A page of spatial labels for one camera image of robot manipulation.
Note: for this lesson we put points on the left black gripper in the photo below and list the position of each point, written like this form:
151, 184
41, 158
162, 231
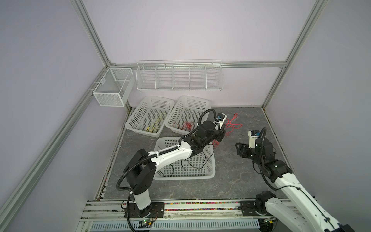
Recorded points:
221, 134

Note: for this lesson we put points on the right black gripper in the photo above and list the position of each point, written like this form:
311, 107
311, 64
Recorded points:
243, 150

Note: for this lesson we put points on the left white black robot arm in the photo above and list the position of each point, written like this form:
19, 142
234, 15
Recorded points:
139, 173

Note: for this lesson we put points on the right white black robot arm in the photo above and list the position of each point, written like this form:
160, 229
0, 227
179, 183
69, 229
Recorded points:
284, 184

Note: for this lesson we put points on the front white plastic basket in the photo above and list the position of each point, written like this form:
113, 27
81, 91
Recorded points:
201, 166

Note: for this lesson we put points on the white plastic basket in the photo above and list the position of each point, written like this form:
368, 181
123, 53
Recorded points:
150, 116
201, 166
184, 117

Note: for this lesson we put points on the back right white plastic basket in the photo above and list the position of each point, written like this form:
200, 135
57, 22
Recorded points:
184, 117

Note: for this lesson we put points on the back left white plastic basket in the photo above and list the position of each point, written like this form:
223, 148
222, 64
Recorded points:
150, 116

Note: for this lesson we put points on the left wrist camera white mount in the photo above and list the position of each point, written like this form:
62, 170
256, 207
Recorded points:
220, 119

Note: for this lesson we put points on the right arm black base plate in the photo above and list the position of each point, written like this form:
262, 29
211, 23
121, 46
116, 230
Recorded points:
248, 208

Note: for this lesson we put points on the long white wire wall shelf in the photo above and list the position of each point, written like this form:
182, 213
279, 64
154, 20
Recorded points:
180, 75

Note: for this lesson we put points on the white slotted cable duct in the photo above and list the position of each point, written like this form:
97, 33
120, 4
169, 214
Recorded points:
177, 225

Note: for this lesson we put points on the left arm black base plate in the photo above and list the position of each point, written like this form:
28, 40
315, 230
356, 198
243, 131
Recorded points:
154, 210

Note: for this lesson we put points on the white mesh wall box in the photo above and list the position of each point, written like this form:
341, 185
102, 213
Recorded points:
114, 87

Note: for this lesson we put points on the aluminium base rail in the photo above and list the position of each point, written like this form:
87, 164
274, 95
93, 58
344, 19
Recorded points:
203, 208

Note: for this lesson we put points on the aluminium frame profile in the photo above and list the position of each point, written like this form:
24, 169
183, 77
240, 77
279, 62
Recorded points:
87, 23

